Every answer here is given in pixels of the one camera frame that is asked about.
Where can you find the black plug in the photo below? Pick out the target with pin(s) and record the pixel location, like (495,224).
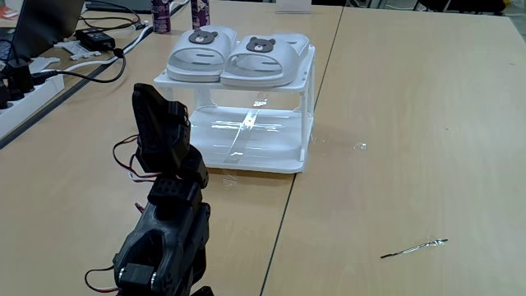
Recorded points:
(18,78)

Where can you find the white power strip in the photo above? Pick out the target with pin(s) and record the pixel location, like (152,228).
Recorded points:
(33,98)

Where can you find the white two-tier box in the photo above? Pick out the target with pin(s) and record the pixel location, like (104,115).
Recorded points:
(255,140)

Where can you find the orange item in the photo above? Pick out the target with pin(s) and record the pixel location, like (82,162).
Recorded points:
(7,13)

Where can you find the black chair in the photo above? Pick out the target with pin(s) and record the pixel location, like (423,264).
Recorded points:
(460,5)

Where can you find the clear tape scrap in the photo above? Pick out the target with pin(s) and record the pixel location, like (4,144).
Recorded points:
(360,145)

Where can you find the thin metallic strip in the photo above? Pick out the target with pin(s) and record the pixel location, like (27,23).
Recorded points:
(411,249)

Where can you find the black power adapter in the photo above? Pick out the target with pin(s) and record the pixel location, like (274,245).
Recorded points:
(95,39)

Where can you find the dark laptop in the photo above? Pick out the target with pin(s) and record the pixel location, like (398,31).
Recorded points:
(45,24)

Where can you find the purple can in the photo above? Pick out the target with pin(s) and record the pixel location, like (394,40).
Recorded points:
(161,16)
(200,14)

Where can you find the white bear slipper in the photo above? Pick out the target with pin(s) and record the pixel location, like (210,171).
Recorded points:
(283,61)
(181,45)

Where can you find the white plastic part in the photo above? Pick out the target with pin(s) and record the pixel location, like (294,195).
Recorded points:
(43,63)
(76,49)

